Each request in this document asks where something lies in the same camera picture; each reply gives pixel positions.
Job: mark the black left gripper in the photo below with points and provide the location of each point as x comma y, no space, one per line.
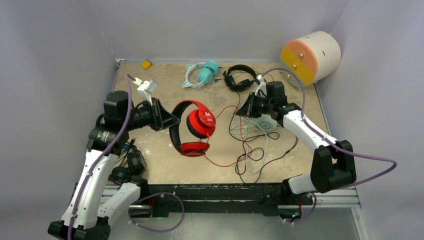
161,118

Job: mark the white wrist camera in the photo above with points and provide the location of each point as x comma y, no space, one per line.
145,89
260,90

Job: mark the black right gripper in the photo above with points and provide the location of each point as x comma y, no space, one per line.
248,109

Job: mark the red headphones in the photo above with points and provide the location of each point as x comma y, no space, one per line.
201,123

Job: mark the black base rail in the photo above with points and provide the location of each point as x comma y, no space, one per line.
267,199

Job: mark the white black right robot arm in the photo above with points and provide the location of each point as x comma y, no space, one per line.
332,165

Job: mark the teal cat ear headphones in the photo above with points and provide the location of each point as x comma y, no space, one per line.
206,74

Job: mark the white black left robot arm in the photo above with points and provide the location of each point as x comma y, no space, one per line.
86,218

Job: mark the small black headphones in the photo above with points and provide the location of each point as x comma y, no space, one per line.
234,81

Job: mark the round pastel drawer box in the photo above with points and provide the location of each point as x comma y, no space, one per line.
310,58

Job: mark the black blue gaming headphones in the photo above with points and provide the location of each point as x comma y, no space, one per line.
130,165

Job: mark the mint green headphones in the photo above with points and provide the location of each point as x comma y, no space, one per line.
247,130

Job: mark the small yellow block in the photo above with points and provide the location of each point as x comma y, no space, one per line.
146,64

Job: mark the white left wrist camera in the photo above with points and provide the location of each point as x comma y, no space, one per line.
145,89

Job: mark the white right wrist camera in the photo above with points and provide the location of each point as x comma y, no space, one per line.
260,90

